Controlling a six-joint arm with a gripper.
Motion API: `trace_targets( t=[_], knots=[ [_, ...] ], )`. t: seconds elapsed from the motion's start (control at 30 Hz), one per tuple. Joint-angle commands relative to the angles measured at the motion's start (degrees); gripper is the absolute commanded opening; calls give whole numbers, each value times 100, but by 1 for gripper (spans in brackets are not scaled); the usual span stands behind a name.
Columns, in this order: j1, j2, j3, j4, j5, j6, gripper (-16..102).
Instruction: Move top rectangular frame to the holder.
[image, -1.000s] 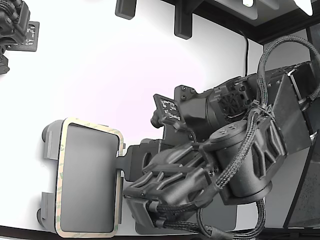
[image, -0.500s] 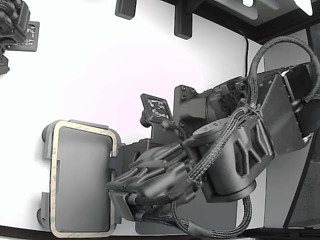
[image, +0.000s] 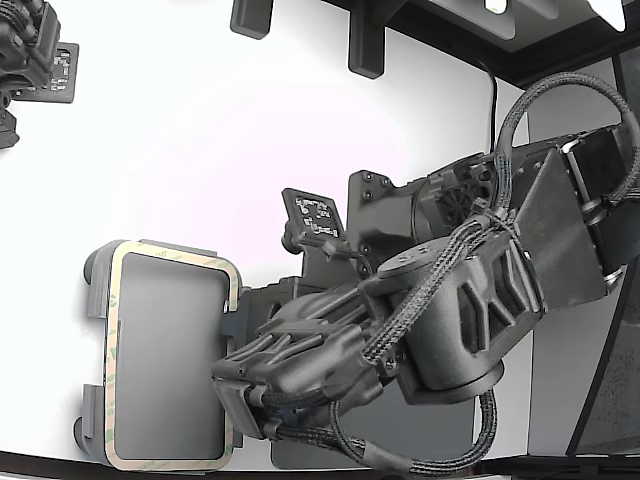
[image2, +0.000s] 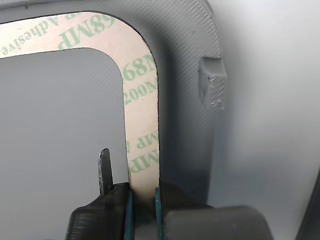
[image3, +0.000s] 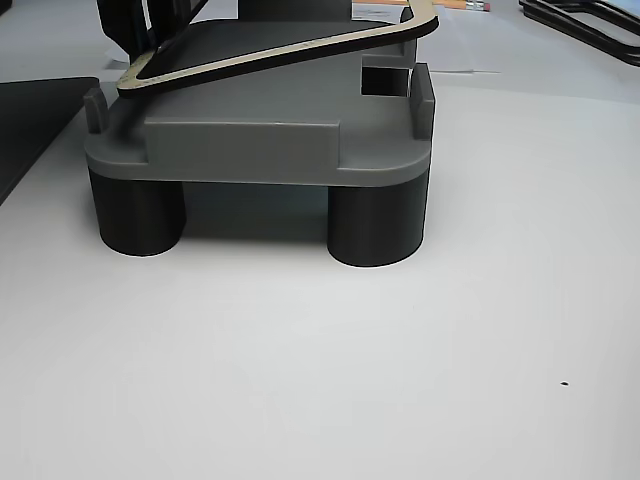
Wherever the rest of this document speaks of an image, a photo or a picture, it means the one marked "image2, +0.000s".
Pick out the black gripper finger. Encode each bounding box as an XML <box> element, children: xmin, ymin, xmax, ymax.
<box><xmin>154</xmin><ymin>179</ymin><xmax>272</xmax><ymax>240</ymax></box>
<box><xmin>65</xmin><ymin>148</ymin><xmax>136</xmax><ymax>240</ymax></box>

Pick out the grey frame holder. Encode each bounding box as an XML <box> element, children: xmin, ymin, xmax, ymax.
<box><xmin>0</xmin><ymin>0</ymin><xmax>228</xmax><ymax>240</ymax></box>

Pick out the beige adhesive rectangular frame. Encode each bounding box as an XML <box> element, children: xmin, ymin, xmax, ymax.
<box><xmin>0</xmin><ymin>10</ymin><xmax>161</xmax><ymax>201</ymax></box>

